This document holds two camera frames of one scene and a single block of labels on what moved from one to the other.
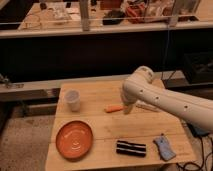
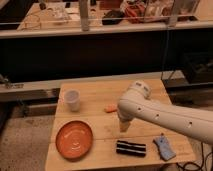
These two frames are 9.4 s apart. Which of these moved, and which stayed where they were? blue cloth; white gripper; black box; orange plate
Moved: white gripper
Stayed: orange plate; black box; blue cloth
